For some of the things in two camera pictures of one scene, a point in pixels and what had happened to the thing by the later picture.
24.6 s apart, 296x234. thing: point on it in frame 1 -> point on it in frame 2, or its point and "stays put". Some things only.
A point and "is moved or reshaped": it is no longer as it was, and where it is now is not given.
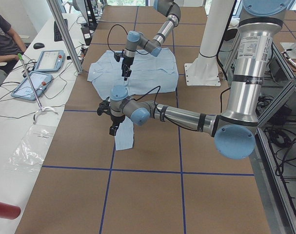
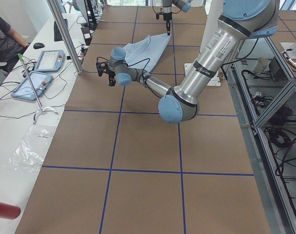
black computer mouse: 38,45 stays put
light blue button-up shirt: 150,74 is moved or reshaped
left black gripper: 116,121 -> 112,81
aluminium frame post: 55,6 stays put
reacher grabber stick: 41,108 stays put
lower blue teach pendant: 24,90 stays put
